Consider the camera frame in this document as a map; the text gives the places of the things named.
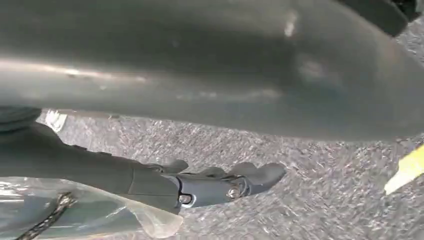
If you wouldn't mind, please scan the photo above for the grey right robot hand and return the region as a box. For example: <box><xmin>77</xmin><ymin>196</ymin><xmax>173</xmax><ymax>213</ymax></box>
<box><xmin>0</xmin><ymin>121</ymin><xmax>287</xmax><ymax>215</ymax></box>

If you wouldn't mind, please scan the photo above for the yellow floor tape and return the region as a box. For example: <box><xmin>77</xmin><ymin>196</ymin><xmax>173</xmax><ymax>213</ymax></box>
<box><xmin>384</xmin><ymin>144</ymin><xmax>424</xmax><ymax>196</ymax></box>

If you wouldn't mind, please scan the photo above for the clear plastic cover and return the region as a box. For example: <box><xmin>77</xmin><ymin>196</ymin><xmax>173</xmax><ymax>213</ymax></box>
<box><xmin>0</xmin><ymin>177</ymin><xmax>185</xmax><ymax>240</ymax></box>

